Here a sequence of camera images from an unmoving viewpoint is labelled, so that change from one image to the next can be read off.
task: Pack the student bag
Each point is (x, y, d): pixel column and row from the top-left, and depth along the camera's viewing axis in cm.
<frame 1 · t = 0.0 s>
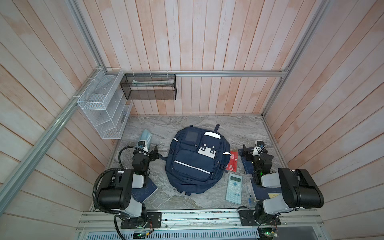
left hand: (149, 147, 92), fingers open
right hand: (252, 144, 91), fingers open
navy blue student backpack: (197, 159, 92), point 5 cm above the table
light teal pencil pouch: (147, 136, 103), point 5 cm above the table
red small booklet: (233, 162, 97), on the table
light blue calculator: (234, 189, 83), point 2 cm above the table
blue notebook upper right: (247, 167, 92), point 2 cm above the table
blue notebook lower right: (261, 193, 81), point 3 cm above the table

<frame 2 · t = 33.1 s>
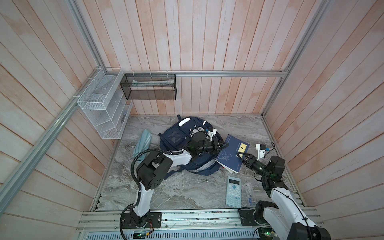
left hand: (229, 147, 80), fingers closed
right hand: (238, 154, 81), fingers open
navy blue student backpack: (174, 138, 101), point 7 cm above the table
blue notebook lower right: (227, 156, 79), point 18 cm above the table
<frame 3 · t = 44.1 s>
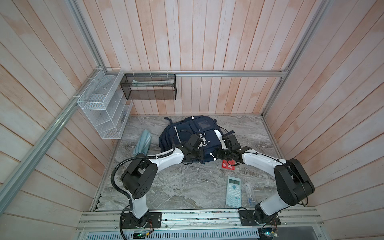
left hand: (201, 155, 90), fingers open
right hand: (215, 153, 93), fingers open
navy blue student backpack: (174, 133, 100), point 9 cm above the table
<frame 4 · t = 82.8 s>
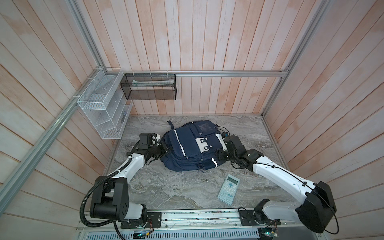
left hand: (172, 150, 86), fingers open
right hand: (218, 151, 83), fingers open
navy blue student backpack: (193, 146, 91), point 11 cm above the table
light blue calculator: (228, 190, 83), point 2 cm above the table
